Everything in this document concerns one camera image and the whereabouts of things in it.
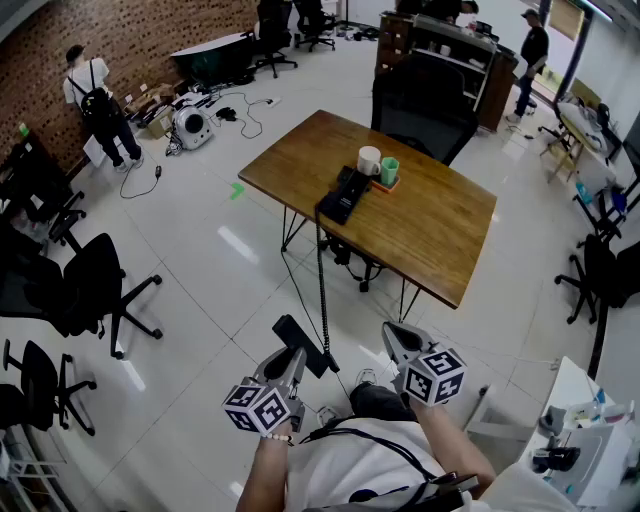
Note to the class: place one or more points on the green hexagonal cup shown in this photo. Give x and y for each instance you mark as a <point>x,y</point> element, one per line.
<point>389,171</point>

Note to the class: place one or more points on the black chest device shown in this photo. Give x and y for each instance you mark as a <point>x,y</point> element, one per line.
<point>455,485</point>

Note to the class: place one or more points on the black telephone handset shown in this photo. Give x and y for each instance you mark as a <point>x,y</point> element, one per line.
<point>302,342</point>

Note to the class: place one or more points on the person's dark trousers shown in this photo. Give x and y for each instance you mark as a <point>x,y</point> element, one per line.
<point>380,400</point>

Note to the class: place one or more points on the orange tray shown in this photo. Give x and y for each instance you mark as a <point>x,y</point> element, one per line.
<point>387,187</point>

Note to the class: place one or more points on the white workbench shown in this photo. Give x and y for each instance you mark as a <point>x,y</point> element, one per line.
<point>590,450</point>

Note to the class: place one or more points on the person's left forearm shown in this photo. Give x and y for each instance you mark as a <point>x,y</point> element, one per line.
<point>265,475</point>

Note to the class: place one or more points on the cardboard box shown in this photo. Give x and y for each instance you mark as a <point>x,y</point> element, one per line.
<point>160,124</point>

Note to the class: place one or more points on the black backpack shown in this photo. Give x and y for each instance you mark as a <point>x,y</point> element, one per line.
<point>96,104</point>

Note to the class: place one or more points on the black television stand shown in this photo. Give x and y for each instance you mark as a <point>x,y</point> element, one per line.
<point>607,215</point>

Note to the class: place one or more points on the wooden table with metal legs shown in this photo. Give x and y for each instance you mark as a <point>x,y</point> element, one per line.
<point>425,225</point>

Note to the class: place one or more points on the dark shelf cart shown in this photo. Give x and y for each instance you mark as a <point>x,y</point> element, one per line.
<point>450,55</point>

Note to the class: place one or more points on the black mesh office chair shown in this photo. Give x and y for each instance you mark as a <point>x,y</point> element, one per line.
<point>425,105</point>

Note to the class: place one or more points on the white flat panel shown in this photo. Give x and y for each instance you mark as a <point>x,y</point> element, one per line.
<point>95,150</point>

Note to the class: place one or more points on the black telephone base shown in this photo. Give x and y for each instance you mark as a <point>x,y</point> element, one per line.
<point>345,197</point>

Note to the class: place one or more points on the person's shoe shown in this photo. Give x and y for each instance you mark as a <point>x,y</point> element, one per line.
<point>327,416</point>
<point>365,376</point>

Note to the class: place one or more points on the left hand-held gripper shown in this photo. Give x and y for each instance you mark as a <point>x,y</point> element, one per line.
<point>257,407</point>

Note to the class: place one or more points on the person's left shoe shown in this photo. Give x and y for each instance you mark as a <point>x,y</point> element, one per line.
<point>327,416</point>

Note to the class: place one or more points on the person's white shirt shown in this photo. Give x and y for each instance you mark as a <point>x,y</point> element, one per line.
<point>350,470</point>

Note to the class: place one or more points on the white power strip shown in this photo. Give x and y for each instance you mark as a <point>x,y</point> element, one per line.
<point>274,101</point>

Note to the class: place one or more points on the curved white table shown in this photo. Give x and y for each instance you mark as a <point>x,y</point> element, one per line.
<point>215,50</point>

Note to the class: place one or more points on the black power adapter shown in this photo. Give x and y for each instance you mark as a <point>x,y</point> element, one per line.
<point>226,113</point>

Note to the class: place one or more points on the thin black cable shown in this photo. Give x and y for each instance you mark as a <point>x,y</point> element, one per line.
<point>310,310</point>

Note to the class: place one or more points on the pile of clothes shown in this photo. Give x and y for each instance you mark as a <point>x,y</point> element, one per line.
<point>582,117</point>

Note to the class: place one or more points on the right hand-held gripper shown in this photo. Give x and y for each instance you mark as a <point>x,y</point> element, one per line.
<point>435,377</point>

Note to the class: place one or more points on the light wooden table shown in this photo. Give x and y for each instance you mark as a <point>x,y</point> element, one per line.
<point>575,142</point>

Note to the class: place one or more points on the person's right shoe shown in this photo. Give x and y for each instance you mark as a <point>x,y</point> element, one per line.
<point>365,376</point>

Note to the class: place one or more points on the white mug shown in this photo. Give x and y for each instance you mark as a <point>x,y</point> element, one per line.
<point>369,160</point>

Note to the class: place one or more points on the person's right forearm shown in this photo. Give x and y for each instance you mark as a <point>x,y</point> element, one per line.
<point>450,440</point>

